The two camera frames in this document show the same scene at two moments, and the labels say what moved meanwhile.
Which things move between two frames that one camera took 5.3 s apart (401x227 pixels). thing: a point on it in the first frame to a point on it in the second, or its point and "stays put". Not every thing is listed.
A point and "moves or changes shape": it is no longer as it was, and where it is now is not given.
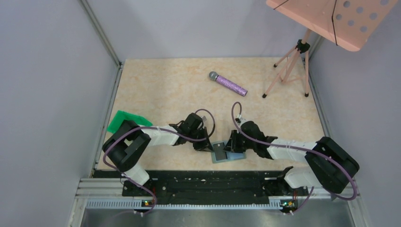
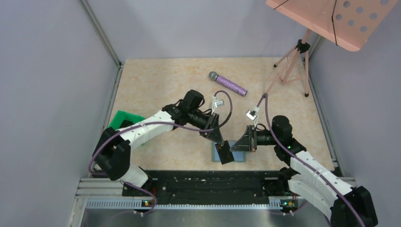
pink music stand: (348, 23) stays put
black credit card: (220, 151) moves or changes shape
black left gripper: (201, 143) to (212, 124)
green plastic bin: (120, 116) stays put
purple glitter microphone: (214, 76) stays put
